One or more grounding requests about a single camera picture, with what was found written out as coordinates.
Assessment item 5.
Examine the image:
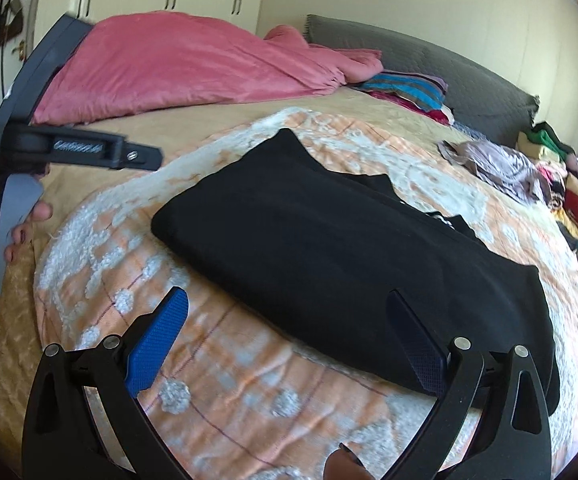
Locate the lilac crumpled garment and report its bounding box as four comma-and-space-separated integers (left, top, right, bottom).
436, 140, 551, 205

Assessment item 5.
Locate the orange white bear quilt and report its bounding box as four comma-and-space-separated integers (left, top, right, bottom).
34, 104, 578, 479

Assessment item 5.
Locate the pink blanket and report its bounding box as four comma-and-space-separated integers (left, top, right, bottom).
33, 11, 383, 126

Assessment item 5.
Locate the right hand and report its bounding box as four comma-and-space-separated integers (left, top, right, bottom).
322, 443, 374, 480

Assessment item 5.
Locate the striped folded clothes stack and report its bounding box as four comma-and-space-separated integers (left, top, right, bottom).
354, 70, 455, 126

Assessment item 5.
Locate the pile of folded clothes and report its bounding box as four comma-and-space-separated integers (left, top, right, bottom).
516, 122, 578, 252

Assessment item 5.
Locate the grey quilted headboard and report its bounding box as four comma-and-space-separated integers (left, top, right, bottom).
305, 14, 539, 148

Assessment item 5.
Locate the left hand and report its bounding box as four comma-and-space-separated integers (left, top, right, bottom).
0, 161, 55, 265

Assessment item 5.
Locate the black IKISS sweater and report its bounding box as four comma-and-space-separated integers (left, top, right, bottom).
151, 129, 560, 408

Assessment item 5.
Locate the beige bed sheet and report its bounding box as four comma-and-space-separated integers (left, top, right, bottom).
0, 90, 454, 416

